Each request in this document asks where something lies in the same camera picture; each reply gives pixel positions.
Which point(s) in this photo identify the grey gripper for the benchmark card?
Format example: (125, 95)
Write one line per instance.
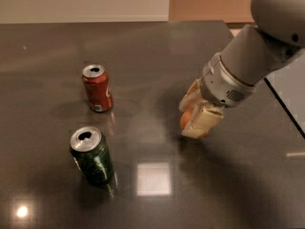
(222, 86)

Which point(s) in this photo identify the orange ball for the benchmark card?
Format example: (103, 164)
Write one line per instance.
(186, 131)

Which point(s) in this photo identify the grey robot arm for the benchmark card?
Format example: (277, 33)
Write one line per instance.
(272, 42)

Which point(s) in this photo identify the red soda can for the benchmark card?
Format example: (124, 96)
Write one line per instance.
(97, 86)

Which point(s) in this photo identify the green soda can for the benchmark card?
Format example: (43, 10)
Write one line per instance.
(89, 149)

